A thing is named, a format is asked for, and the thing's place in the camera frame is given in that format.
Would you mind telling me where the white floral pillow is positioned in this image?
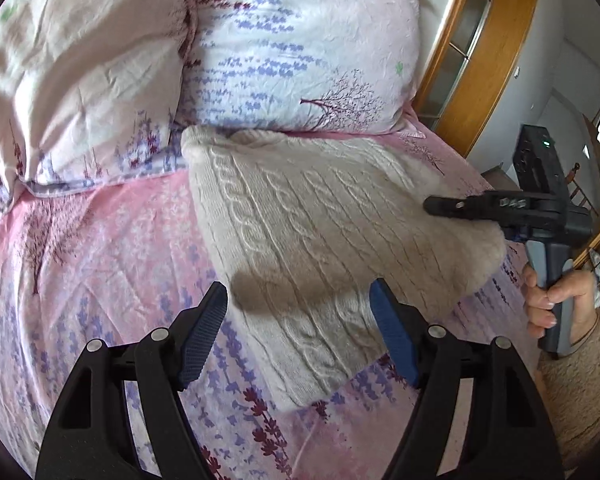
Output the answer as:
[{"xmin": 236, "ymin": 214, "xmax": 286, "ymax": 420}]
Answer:
[{"xmin": 178, "ymin": 0, "xmax": 420, "ymax": 134}]

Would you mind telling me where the beige cable-knit sweater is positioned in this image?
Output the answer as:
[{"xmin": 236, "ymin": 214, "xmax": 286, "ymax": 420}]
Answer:
[{"xmin": 182, "ymin": 126, "xmax": 506, "ymax": 411}]

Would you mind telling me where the wooden framed interior window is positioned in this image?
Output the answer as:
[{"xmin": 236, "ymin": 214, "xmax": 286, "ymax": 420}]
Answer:
[{"xmin": 413, "ymin": 0, "xmax": 538, "ymax": 157}]

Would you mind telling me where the beige fleece right sleeve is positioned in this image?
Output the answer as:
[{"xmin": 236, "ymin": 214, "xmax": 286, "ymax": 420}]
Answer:
[{"xmin": 538, "ymin": 314, "xmax": 600, "ymax": 471}]

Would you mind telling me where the pink floral pillow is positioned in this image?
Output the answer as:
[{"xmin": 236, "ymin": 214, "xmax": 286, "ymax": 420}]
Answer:
[{"xmin": 0, "ymin": 0, "xmax": 196, "ymax": 194}]

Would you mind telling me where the person's right hand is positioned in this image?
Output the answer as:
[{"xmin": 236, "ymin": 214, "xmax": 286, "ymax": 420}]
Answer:
[{"xmin": 522, "ymin": 263, "xmax": 597, "ymax": 344}]

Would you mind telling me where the pink floral bed sheet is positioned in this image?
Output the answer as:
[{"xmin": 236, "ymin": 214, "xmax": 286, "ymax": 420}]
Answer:
[{"xmin": 0, "ymin": 119, "xmax": 546, "ymax": 480}]

